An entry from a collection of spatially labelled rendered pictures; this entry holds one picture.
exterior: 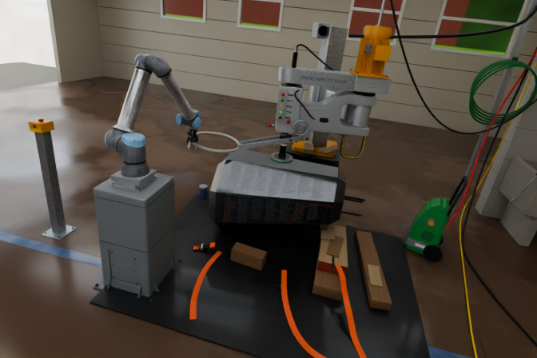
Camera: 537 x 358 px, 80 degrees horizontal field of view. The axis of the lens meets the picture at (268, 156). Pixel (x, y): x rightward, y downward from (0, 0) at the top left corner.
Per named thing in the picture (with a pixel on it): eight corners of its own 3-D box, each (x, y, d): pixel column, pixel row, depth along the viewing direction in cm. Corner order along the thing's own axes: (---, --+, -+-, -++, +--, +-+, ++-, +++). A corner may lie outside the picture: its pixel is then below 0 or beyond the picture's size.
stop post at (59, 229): (59, 223, 310) (41, 115, 270) (77, 228, 307) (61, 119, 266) (41, 235, 292) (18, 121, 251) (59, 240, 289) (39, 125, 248)
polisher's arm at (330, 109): (360, 140, 315) (371, 91, 297) (367, 149, 294) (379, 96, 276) (286, 133, 313) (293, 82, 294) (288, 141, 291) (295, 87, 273)
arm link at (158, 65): (165, 52, 219) (205, 122, 268) (153, 50, 225) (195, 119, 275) (153, 62, 214) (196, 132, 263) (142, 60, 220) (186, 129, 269)
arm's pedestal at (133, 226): (152, 304, 235) (147, 205, 203) (93, 288, 244) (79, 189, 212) (183, 261, 281) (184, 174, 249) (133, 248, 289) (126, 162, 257)
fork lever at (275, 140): (308, 134, 313) (308, 129, 311) (311, 141, 295) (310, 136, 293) (239, 145, 317) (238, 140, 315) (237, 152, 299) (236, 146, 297)
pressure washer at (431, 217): (440, 246, 342) (467, 173, 310) (439, 264, 313) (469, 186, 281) (406, 234, 357) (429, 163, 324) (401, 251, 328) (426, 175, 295)
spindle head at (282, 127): (311, 131, 313) (318, 85, 296) (313, 138, 293) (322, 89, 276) (274, 128, 311) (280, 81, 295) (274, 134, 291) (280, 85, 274)
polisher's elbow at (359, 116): (342, 121, 303) (346, 101, 296) (359, 121, 310) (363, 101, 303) (354, 127, 287) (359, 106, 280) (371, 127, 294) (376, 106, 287)
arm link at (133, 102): (113, 153, 220) (147, 49, 220) (99, 146, 229) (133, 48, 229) (132, 157, 233) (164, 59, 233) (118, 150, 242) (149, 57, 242)
